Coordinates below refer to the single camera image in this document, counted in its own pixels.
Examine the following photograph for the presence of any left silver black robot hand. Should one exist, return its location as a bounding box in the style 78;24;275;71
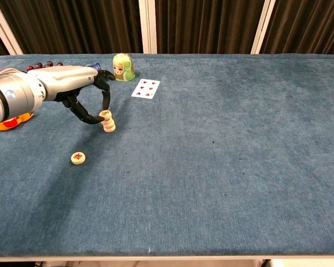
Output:
27;65;117;125

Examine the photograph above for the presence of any six of hearts card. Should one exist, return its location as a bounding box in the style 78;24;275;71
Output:
131;78;161;100

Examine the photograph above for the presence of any yellow tape measure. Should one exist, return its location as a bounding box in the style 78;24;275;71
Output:
0;112;35;131

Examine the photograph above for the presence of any grey aluminium frame post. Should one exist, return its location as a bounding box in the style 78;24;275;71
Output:
138;0;158;55
0;0;23;56
250;0;281;55

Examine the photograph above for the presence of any blue felt table cloth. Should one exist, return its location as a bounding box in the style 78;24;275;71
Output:
0;53;334;258

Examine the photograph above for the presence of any green matryoshka doll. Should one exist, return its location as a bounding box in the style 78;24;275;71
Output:
112;53;136;82

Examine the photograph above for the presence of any dark red grape bunch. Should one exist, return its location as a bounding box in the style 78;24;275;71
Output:
26;61;64;72

